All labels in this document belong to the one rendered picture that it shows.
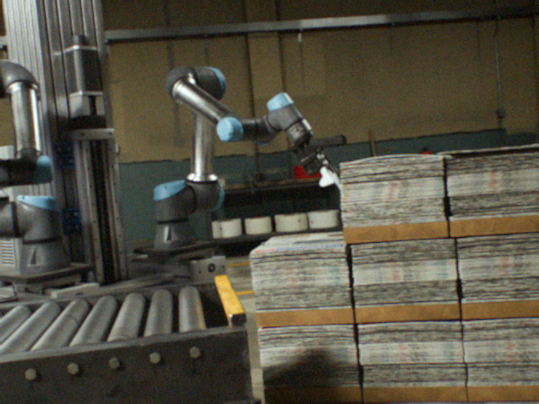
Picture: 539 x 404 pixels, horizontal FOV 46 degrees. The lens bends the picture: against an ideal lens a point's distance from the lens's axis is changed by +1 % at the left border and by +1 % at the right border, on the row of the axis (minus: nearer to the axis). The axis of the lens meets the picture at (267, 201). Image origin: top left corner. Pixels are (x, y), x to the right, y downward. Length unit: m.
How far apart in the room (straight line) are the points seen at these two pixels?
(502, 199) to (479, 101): 7.63
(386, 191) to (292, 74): 6.90
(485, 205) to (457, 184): 0.09
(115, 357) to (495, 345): 1.13
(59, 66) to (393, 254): 1.28
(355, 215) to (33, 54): 1.22
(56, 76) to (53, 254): 0.63
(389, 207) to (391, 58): 7.28
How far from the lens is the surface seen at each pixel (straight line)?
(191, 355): 1.09
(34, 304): 1.61
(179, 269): 2.23
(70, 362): 1.10
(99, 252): 2.22
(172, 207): 2.28
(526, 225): 1.84
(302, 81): 8.66
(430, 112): 9.12
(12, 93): 2.02
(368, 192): 1.80
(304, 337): 1.89
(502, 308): 1.87
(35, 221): 2.03
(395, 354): 1.88
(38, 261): 2.04
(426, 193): 1.80
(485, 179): 1.82
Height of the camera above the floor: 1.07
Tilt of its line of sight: 3 degrees down
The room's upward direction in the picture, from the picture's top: 5 degrees counter-clockwise
